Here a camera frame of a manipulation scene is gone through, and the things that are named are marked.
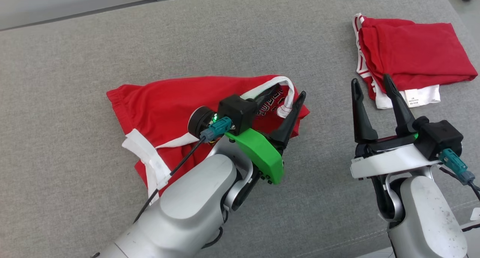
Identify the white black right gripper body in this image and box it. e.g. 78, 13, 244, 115
350, 132, 443, 180

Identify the red basketball jersey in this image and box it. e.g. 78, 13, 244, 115
352, 12, 479, 110

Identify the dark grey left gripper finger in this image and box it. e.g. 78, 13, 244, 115
269, 91, 307, 153
255, 84, 282, 105

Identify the black cable with teal connector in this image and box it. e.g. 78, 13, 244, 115
439, 148, 480, 202
133, 117, 233, 224

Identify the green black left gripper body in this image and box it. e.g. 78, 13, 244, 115
187, 106, 284, 185

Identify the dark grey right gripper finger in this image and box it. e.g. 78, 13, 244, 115
382, 73, 417, 137
351, 78, 379, 144

